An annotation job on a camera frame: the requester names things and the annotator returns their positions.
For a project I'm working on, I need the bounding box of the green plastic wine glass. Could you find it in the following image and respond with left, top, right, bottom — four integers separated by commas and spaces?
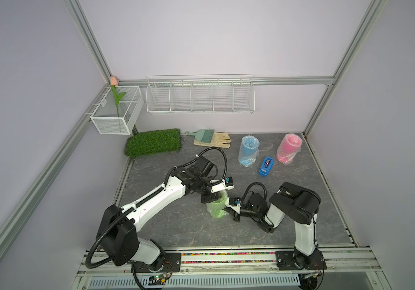
209, 191, 230, 219

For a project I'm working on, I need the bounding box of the bubble wrap sheet stack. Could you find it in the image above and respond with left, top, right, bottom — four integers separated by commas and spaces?
206, 190, 230, 220

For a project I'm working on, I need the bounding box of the blue tape dispenser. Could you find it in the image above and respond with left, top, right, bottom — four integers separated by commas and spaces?
258, 157, 275, 177

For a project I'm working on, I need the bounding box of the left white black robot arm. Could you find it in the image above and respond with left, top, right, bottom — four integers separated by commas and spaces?
85, 156, 233, 271

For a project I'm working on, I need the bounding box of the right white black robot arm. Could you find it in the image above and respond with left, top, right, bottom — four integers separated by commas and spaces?
224, 182, 327, 274

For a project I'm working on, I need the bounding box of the beige cloth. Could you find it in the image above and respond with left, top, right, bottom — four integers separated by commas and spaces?
194, 132, 232, 149

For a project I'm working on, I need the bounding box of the green artificial grass mat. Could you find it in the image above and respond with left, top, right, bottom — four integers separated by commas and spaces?
124, 129, 182, 158

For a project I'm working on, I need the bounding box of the artificial pink tulip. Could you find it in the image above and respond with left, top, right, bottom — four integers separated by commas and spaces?
109, 76, 126, 117

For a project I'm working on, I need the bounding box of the long white wire shelf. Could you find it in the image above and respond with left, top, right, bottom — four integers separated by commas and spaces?
146, 74, 256, 114

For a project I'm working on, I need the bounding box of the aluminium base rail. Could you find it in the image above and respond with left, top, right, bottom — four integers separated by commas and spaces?
72, 245, 392, 290

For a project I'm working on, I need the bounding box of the small white wire basket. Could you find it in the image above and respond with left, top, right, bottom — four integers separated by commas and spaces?
90, 86, 144, 135

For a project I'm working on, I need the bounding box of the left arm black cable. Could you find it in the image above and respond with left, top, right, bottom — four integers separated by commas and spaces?
85, 146, 228, 269

